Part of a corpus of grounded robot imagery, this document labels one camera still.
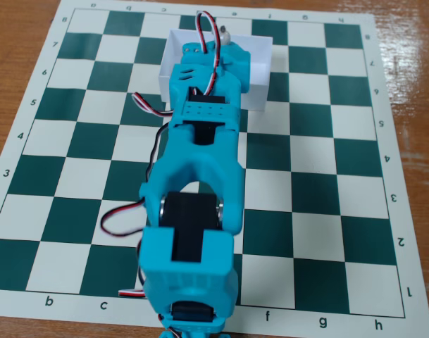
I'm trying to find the green white chessboard mat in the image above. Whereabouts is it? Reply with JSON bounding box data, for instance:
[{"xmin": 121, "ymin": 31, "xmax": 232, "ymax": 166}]
[{"xmin": 0, "ymin": 0, "xmax": 429, "ymax": 338}]

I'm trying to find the cyan gripper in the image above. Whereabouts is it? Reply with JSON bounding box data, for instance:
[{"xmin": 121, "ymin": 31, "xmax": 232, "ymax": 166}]
[{"xmin": 168, "ymin": 40, "xmax": 252, "ymax": 106}]

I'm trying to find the white rectangular open box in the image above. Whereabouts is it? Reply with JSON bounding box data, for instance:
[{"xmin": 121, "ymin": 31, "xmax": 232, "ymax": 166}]
[{"xmin": 157, "ymin": 29, "xmax": 274, "ymax": 112}]

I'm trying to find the red white black servo cable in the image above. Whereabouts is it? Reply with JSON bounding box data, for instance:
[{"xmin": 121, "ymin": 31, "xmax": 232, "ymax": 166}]
[
  {"xmin": 131, "ymin": 92, "xmax": 175, "ymax": 184},
  {"xmin": 100, "ymin": 196, "xmax": 149, "ymax": 237}
]

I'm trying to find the red white black looped cable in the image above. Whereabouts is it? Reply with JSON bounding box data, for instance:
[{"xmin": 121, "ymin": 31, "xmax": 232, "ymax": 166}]
[{"xmin": 195, "ymin": 11, "xmax": 223, "ymax": 96}]

